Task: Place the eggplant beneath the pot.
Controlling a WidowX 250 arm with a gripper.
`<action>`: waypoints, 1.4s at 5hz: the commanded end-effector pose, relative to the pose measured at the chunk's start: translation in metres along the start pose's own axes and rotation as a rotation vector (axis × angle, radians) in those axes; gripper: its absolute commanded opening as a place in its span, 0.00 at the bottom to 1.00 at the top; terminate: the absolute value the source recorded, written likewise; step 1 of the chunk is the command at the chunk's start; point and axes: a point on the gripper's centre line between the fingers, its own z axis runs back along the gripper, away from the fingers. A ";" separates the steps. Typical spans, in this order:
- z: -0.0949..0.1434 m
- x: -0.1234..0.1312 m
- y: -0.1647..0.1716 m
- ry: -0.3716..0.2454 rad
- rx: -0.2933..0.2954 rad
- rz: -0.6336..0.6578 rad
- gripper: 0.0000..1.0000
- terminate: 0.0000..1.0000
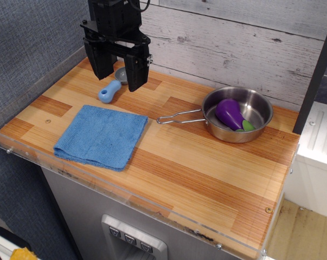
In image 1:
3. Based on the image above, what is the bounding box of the silver dispenser button panel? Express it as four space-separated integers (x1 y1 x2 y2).
101 214 168 259

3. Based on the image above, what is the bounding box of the blue folded cloth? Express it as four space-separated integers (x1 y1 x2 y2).
54 105 148 172

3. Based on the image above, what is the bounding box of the clear acrylic table guard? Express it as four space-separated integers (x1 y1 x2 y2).
0 51 299 259

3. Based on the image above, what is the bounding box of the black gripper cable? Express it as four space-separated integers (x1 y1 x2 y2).
124 0 151 13

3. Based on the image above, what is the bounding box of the black right frame post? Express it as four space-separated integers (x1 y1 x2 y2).
292 35 327 134

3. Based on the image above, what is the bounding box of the blue grey measuring scoop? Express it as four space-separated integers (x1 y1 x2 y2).
98 67 128 103

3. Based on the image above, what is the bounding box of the silver metal pan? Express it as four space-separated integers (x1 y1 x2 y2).
156 87 273 144

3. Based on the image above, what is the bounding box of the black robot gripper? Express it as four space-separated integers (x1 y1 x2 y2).
80 1 152 92

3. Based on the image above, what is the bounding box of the grey toy fridge cabinet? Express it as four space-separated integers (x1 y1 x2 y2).
43 168 266 259

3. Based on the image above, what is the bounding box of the purple toy eggplant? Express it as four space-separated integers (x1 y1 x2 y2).
215 99 255 132

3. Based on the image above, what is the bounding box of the white toy sink unit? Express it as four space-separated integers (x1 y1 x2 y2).
284 102 327 217

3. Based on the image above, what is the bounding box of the black white object corner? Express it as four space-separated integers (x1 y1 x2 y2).
0 227 31 259

